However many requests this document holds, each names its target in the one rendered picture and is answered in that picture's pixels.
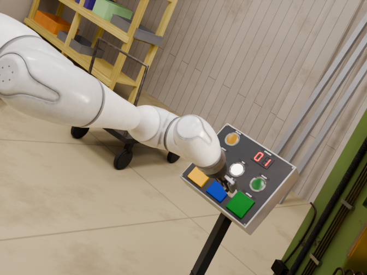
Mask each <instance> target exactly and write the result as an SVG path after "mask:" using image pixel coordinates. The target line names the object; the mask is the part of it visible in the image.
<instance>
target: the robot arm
mask: <svg viewBox="0 0 367 275"><path fill-rule="evenodd" d="M7 106H10V107H12V108H13V109H15V110H17V111H19V112H21V113H24V114H26V115H29V116H32V117H34V118H37V119H41V120H43V121H47V122H51V123H55V124H59V125H69V126H74V127H80V128H110V129H119V130H127V131H128V132H129V134H130V135H131V136H132V137H133V138H134V139H136V140H137V141H138V142H140V143H142V144H144V145H147V146H150V147H153V148H159V149H161V150H166V151H169V152H172V153H175V154H177V155H179V156H180V157H182V158H183V159H186V160H187V161H188V162H192V163H193V164H194V165H195V166H196V167H197V168H198V170H200V171H201V172H203V173H204V174H205V175H206V176H207V177H209V178H214V179H215V180H216V182H218V183H220V185H221V186H223V189H224V190H225V192H226V193H227V194H228V196H229V197H231V198H232V197H233V196H234V195H235V194H236V193H237V190H236V189H237V185H236V179H234V178H231V179H230V178H229V174H228V172H227V162H226V156H225V154H224V152H223V151H222V148H221V146H220V142H219V140H218V137H217V135H216V133H215V131H214V130H213V129H212V127H211V126H210V124H209V123H208V122H207V121H205V120H204V119H202V118H201V117H199V116H196V115H185V116H183V117H179V116H177V115H175V114H173V113H171V112H169V111H167V110H165V109H162V108H160V107H156V106H151V105H143V106H137V107H135V106H134V105H133V104H131V103H130V102H128V101H126V100H125V99H123V98H121V97H120V96H119V95H117V94H116V93H115V92H113V91H112V90H111V89H109V88H108V87H107V86H106V85H105V84H103V83H102V82H101V81H99V80H98V79H96V78H95V77H93V76H92V75H90V74H88V73H87V72H85V71H84V70H82V69H81V68H79V67H77V66H75V65H74V64H73V62H71V61H70V60H69V59H68V58H66V57H65V56H64V55H62V54H61V53H60V52H58V51H57V50H56V49H55V48H54V47H52V46H51V45H50V44H49V43H47V42H46V41H45V40H43V39H42V38H41V37H40V36H39V35H38V34H37V33H36V32H35V31H33V30H32V29H30V28H29V27H27V26H25V25H24V24H22V23H20V22H19V21H17V20H15V19H14V18H12V17H10V16H8V15H5V14H2V13H0V112H1V111H2V110H3V109H5V108H6V107H7Z"/></svg>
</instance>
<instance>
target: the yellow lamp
mask: <svg viewBox="0 0 367 275"><path fill-rule="evenodd" d="M237 140H238V136H237V135H235V134H230V135H229V136H228V137H227V142H228V143H229V144H234V143H236V142H237Z"/></svg>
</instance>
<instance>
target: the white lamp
mask: <svg viewBox="0 0 367 275"><path fill-rule="evenodd" d="M242 171H243V167H242V165H240V164H235V165H233V166H232V168H231V172H232V174H234V175H239V174H241V173H242Z"/></svg>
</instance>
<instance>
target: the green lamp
mask: <svg viewBox="0 0 367 275"><path fill-rule="evenodd" d="M251 185H252V188H253V189H255V190H260V189H262V188H263V186H264V182H263V180H262V179H260V178H256V179H255V180H253V181H252V184H251Z"/></svg>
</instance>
